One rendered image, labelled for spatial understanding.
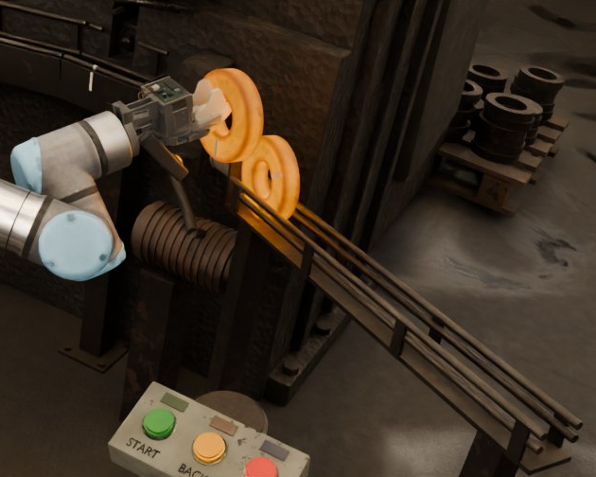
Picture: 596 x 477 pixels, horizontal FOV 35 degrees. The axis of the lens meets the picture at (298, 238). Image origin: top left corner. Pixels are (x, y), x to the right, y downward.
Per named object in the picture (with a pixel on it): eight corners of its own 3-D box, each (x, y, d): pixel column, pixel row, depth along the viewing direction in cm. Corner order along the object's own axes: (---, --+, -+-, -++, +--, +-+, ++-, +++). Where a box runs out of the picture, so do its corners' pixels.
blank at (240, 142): (215, 57, 158) (199, 57, 156) (271, 83, 148) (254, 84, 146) (204, 143, 165) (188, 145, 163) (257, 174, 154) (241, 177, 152)
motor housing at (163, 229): (134, 388, 217) (165, 187, 190) (217, 428, 211) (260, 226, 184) (102, 418, 206) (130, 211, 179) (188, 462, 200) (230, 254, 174)
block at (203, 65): (189, 151, 201) (206, 45, 189) (221, 164, 199) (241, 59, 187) (164, 167, 192) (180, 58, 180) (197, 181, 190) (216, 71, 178)
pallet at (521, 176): (226, 104, 370) (246, -4, 348) (312, 59, 436) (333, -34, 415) (513, 218, 335) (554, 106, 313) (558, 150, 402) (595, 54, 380)
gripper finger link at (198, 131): (226, 119, 149) (179, 138, 145) (226, 127, 150) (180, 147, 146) (210, 106, 152) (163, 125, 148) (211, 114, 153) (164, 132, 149)
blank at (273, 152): (262, 226, 173) (246, 228, 171) (251, 143, 173) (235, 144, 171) (306, 217, 159) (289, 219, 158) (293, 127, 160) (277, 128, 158)
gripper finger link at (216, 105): (244, 82, 149) (196, 101, 145) (246, 114, 153) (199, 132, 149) (234, 74, 151) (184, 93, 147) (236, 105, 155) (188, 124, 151)
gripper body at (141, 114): (197, 94, 144) (128, 120, 138) (201, 139, 149) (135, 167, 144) (171, 73, 149) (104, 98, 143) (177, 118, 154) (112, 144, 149)
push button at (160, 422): (154, 409, 124) (153, 402, 123) (181, 422, 123) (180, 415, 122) (138, 432, 122) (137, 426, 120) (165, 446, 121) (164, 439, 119)
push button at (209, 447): (203, 432, 122) (203, 426, 121) (230, 446, 121) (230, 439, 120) (187, 457, 120) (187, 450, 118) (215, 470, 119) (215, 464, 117)
